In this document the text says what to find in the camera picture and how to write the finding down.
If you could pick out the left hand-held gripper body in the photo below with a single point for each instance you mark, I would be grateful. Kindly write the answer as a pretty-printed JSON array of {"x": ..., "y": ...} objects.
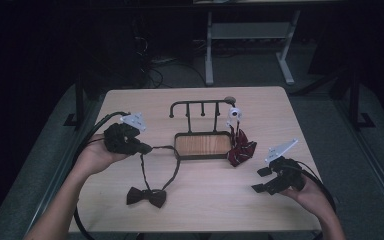
[{"x": 123, "y": 135}]

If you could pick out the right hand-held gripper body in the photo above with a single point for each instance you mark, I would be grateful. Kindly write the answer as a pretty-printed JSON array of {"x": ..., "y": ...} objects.
[{"x": 286, "y": 175}]

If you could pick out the red striped bow tie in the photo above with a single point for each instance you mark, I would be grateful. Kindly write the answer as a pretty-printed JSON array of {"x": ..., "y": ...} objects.
[{"x": 241, "y": 146}]

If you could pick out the dark brown bow tie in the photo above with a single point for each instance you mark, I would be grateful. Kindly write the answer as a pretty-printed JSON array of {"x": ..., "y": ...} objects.
[{"x": 146, "y": 196}]

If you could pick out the black hook rack wooden tray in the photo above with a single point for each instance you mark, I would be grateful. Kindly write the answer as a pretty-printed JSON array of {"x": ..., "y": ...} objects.
[{"x": 202, "y": 145}]

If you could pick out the person's right hand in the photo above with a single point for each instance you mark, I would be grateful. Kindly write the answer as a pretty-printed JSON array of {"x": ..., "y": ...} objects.
[{"x": 308, "y": 196}]

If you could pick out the person's left hand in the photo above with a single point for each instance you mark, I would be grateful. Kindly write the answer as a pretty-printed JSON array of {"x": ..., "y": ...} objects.
[{"x": 95, "y": 156}]

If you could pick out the black metal stand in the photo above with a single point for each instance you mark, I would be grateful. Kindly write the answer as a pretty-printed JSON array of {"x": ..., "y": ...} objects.
[
  {"x": 79, "y": 100},
  {"x": 355, "y": 100}
]

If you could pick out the small grey round disc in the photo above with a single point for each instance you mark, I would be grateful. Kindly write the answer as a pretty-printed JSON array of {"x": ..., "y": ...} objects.
[{"x": 230, "y": 99}]

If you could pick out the grey metal floor rail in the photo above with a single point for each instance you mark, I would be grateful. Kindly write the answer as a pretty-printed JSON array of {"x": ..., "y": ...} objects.
[
  {"x": 376, "y": 166},
  {"x": 51, "y": 186}
]

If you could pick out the grey metal desk frame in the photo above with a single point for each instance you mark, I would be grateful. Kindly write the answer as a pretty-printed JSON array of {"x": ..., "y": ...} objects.
[{"x": 250, "y": 30}]

